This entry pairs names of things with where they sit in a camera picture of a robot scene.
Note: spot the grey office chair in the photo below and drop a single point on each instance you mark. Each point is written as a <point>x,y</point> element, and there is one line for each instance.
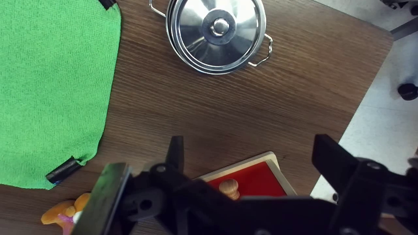
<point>408,92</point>

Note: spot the steel pot with lid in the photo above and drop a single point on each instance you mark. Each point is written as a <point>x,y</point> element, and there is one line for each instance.
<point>218,34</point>

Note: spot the red drawer with wooden knob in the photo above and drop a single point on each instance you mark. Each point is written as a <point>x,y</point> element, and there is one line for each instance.
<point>262,178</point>

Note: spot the dark wooden table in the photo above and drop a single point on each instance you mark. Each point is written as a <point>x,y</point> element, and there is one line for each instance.
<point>240,112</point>

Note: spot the green cloth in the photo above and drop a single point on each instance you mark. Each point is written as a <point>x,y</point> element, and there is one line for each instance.
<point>53,86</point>

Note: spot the orange toy animal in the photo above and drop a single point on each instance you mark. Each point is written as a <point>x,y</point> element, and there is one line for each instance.
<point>60,214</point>

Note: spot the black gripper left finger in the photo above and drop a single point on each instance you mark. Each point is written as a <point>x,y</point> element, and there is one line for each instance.
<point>176,152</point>

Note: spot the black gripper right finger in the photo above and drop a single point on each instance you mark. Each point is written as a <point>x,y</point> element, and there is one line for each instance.
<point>331,152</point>

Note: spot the black cloth clip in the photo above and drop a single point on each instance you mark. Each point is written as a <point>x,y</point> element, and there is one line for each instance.
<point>63,170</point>
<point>108,3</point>

